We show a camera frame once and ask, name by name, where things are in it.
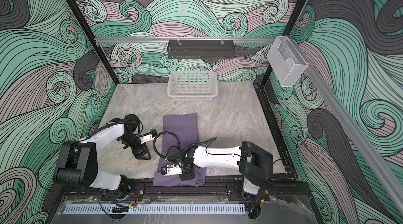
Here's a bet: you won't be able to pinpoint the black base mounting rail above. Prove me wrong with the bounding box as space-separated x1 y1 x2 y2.
59 177 312 203

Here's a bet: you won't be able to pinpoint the purple long pants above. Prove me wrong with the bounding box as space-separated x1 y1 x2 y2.
153 113 206 187

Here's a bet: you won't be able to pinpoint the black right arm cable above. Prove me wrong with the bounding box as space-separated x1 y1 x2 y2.
152 131 218 162

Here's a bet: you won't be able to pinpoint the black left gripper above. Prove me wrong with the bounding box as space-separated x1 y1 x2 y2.
121 133 152 159

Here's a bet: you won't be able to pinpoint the aluminium right rail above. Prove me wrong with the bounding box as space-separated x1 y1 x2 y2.
289 38 403 213

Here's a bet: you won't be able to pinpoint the aluminium back rail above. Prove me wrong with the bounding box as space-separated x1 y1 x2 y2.
94 36 276 44

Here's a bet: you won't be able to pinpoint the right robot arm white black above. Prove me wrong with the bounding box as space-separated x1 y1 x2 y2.
161 138 274 196

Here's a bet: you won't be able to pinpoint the white perforated plastic basket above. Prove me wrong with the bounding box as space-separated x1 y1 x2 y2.
167 71 218 102

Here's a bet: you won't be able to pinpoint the aluminium rail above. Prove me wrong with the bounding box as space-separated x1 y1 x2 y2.
289 38 403 213
94 36 276 44

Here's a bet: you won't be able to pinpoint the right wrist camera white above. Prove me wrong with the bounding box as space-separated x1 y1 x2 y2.
161 164 183 176

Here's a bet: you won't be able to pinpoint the clear acrylic wall holder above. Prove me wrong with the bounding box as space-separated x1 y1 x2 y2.
267 36 308 87

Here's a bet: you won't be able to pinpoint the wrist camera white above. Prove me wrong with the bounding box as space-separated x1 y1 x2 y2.
161 164 183 176
138 129 158 144

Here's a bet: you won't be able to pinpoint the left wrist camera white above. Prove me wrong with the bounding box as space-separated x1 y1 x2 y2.
138 129 158 144

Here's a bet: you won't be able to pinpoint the black wall-mounted tray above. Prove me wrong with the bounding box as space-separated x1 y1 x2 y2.
167 40 235 60

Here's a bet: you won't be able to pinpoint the white slotted cable duct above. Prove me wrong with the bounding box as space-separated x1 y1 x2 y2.
61 204 247 215

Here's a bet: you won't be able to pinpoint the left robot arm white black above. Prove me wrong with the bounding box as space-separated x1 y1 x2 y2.
52 114 157 201

